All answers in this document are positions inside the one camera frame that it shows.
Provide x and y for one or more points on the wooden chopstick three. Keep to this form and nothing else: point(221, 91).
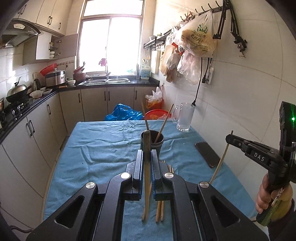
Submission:
point(145, 119)

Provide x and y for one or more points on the range hood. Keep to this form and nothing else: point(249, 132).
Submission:
point(17, 32)

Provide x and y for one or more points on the silver rice cooker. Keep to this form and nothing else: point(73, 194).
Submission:
point(55, 78)

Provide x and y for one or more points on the wall hook rail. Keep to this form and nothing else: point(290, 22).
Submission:
point(170, 16)

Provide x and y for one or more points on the sink faucet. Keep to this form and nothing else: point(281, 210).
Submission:
point(107, 72)

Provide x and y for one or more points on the black wok with lid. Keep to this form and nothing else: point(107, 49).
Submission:
point(18, 92)

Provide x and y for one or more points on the yellow printed plastic bag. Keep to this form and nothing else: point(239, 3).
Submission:
point(197, 36)

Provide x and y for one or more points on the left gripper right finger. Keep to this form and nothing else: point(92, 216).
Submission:
point(199, 211)

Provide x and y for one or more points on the person right hand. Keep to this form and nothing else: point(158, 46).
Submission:
point(264, 198)

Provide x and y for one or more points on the wooden chopstick one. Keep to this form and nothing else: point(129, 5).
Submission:
point(147, 181)

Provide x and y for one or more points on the wooden chopstick two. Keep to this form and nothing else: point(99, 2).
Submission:
point(219, 164)

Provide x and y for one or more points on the blue plastic bag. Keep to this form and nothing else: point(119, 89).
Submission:
point(124, 112)

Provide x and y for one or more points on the white pink plastic bags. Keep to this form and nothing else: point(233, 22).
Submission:
point(176, 63)

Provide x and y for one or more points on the black smartphone brown case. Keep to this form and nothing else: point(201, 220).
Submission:
point(209, 155)

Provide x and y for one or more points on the wooden chopstick four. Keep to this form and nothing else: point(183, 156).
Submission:
point(164, 123)

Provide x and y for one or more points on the detergent bottle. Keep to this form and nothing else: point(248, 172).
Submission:
point(145, 72)

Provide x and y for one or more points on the kitchen window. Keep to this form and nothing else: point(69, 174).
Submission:
point(110, 35)

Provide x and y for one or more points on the clear glass mug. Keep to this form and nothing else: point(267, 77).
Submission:
point(182, 115)

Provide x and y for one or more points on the blue table cloth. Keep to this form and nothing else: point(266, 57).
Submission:
point(97, 151)

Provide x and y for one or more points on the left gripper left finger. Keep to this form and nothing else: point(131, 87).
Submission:
point(94, 212)

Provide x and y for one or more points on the orange trash bin with bag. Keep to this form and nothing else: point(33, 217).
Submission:
point(154, 100)

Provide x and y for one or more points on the red plastic basin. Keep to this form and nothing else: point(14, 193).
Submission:
point(156, 114)

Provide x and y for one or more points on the wooden chopstick six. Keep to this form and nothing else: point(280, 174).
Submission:
point(162, 210)

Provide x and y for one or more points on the dark green utensil holder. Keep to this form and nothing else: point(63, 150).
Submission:
point(154, 145)

